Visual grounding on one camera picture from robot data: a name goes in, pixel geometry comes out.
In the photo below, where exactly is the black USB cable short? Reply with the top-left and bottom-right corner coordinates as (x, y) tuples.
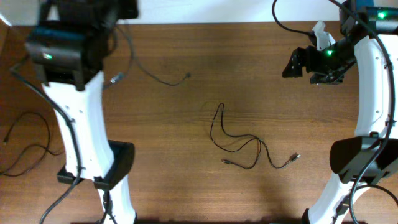
(210, 102), (302, 170)

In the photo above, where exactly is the black USB cable long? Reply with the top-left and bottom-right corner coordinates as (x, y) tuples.
(103, 26), (191, 90)

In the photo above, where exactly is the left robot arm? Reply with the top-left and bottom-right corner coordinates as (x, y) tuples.
(25, 0), (139, 223)

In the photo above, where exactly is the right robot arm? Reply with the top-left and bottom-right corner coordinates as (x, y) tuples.
(282, 1), (397, 223)

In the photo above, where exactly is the right camera cable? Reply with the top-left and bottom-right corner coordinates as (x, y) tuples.
(271, 0), (398, 224)

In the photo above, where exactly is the camera cable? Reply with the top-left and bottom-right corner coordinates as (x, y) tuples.
(271, 0), (398, 224)
(9, 55), (85, 224)

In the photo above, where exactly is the left camera cable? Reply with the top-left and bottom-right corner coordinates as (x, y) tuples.
(9, 55), (85, 224)

